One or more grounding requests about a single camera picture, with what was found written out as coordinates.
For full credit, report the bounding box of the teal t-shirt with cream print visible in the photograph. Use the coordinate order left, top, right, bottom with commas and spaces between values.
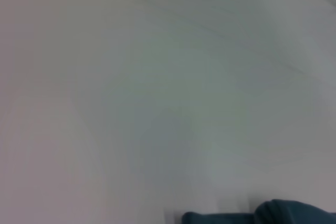
181, 199, 336, 224

